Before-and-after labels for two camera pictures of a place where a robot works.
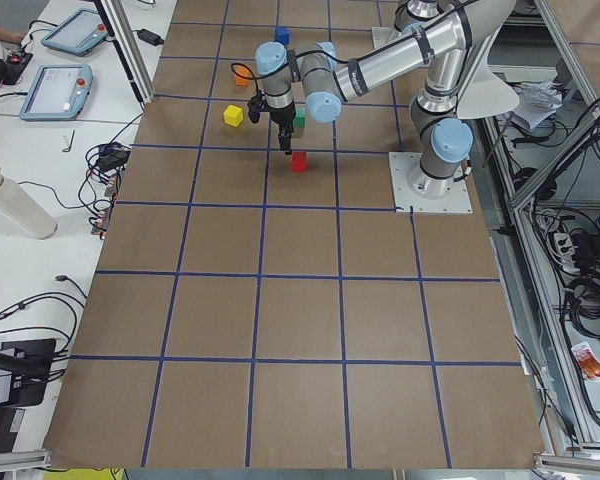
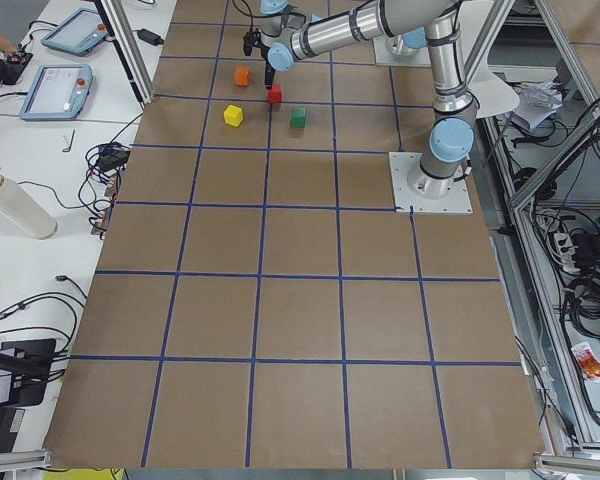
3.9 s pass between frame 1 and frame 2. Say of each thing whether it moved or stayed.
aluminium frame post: stayed
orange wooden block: stayed
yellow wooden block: stayed
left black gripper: moved
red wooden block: moved
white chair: stayed
